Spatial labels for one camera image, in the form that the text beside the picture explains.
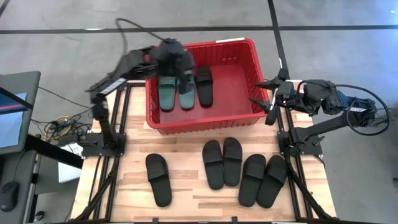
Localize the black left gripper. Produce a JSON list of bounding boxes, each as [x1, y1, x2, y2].
[[155, 51, 197, 95]]

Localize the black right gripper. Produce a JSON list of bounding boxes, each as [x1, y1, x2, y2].
[[250, 68, 295, 126]]

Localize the green rubber slide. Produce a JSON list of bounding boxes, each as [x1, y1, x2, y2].
[[178, 77, 196, 111], [158, 77, 177, 112]]

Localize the black rubber slide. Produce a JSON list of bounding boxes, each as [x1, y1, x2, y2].
[[202, 139, 224, 190], [195, 65, 215, 108], [222, 137, 243, 187], [256, 155, 288, 209], [238, 154, 267, 208], [145, 153, 173, 208]]

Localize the red plastic bin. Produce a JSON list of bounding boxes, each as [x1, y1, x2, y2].
[[145, 37, 270, 135]]

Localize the grey stand foot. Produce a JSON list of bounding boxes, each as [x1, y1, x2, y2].
[[373, 107, 398, 134]]

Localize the white paper box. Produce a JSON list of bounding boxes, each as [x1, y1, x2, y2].
[[58, 141, 83, 184]]

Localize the black desk beam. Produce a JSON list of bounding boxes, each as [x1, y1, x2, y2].
[[24, 134, 85, 169]]

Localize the grey computer monitor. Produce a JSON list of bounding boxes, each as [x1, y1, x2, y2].
[[0, 70, 42, 156]]

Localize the dark grey desk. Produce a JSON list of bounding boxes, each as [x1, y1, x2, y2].
[[0, 149, 40, 224]]

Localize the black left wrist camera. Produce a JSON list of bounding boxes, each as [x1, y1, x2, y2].
[[157, 37, 189, 63]]

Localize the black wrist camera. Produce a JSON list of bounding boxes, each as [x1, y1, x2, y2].
[[157, 37, 189, 63], [303, 80, 337, 108]]

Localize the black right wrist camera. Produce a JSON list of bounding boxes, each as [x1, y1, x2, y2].
[[303, 80, 337, 108]]

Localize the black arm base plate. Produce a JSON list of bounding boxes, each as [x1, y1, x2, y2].
[[278, 129, 323, 157], [81, 132, 127, 157]]

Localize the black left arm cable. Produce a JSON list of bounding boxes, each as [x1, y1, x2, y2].
[[114, 17, 170, 58]]

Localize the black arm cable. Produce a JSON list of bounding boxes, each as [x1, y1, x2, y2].
[[114, 17, 170, 58], [297, 80, 391, 137]]

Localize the black aluminium frame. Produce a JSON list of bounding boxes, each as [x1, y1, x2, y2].
[[266, 80, 335, 220], [72, 81, 147, 222]]

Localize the long black floor cable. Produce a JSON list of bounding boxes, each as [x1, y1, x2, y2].
[[37, 87, 96, 110]]

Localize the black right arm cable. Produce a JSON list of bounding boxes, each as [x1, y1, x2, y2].
[[297, 80, 391, 137]]

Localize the yellow floor cable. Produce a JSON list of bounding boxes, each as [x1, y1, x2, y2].
[[44, 116, 73, 141]]

